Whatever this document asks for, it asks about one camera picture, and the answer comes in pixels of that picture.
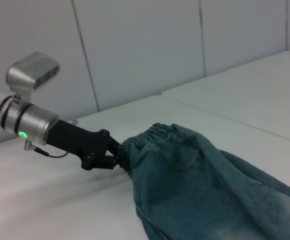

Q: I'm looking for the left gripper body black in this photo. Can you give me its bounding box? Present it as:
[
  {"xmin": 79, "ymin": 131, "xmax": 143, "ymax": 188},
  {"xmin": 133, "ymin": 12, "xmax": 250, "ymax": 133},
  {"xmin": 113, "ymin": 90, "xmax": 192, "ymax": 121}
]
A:
[{"xmin": 46, "ymin": 119, "xmax": 116, "ymax": 172}]

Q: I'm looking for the blue denim shorts basketball print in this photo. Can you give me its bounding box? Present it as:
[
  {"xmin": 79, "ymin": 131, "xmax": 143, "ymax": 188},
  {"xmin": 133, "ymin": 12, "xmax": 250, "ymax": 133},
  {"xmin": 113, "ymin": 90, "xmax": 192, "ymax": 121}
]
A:
[{"xmin": 116, "ymin": 122, "xmax": 290, "ymax": 240}]

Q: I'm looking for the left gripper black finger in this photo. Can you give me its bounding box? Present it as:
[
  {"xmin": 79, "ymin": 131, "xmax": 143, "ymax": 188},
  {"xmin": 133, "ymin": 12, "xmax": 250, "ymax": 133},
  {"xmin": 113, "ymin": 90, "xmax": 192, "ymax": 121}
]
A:
[
  {"xmin": 107, "ymin": 136, "xmax": 125, "ymax": 154},
  {"xmin": 104, "ymin": 154, "xmax": 132, "ymax": 174}
]

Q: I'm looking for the thin black cable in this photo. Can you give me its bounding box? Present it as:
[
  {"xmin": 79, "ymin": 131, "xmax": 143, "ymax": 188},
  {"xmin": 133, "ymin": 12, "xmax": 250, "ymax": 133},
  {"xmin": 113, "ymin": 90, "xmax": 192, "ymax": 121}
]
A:
[{"xmin": 24, "ymin": 139, "xmax": 70, "ymax": 159}]

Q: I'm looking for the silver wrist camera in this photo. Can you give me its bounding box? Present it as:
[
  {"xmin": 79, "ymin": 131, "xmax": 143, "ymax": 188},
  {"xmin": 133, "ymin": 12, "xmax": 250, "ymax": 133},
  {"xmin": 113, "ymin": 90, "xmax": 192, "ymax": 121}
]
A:
[{"xmin": 5, "ymin": 51, "xmax": 61, "ymax": 97}]

